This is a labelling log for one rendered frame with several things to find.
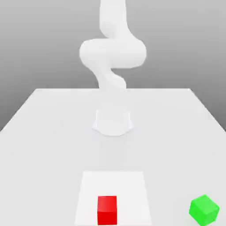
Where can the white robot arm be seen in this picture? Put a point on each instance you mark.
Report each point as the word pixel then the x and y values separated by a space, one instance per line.
pixel 113 53

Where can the small red cube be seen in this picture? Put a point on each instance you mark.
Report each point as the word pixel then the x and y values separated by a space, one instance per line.
pixel 107 210

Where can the small green cube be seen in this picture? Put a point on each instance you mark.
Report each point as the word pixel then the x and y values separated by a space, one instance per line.
pixel 204 210

